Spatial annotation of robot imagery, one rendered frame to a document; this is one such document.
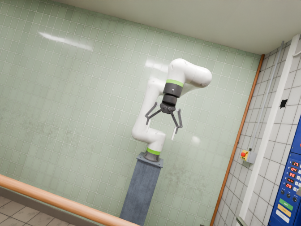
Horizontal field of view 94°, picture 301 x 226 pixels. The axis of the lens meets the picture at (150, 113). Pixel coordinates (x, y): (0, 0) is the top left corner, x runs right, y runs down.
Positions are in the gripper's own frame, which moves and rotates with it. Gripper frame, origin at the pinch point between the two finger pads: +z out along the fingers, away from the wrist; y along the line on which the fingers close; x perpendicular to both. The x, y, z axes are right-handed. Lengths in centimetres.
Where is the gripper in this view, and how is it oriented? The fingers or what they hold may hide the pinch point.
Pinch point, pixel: (159, 133)
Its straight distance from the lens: 73.9
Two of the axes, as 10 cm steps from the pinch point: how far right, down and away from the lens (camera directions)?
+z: -2.9, 9.6, 0.0
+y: -9.6, -2.8, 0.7
